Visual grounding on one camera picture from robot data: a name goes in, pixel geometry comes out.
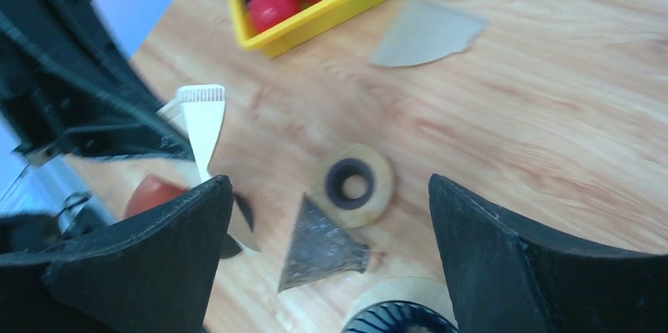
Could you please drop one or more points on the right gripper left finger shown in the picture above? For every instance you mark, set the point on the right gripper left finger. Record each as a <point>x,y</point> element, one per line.
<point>152,272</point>

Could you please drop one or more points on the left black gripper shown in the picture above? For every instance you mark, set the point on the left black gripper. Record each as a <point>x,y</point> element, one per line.
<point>67,87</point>

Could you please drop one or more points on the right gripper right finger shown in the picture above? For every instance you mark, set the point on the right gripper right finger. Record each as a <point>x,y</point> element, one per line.
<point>508,273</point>

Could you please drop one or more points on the blue ribbed dripper cone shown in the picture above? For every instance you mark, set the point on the blue ribbed dripper cone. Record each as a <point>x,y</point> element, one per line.
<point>398,317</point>

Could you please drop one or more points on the brown paper filter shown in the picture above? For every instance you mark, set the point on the brown paper filter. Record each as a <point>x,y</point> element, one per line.
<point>241,225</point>
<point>426,31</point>

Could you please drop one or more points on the clear glass ribbed dripper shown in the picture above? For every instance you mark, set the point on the clear glass ribbed dripper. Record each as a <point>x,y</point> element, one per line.
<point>319,248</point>

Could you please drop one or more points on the yellow plastic fruit tray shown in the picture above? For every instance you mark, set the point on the yellow plastic fruit tray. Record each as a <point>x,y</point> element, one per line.
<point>305,25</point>

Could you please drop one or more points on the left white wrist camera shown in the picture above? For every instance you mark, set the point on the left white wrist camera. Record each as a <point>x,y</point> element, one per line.
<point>198,111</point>

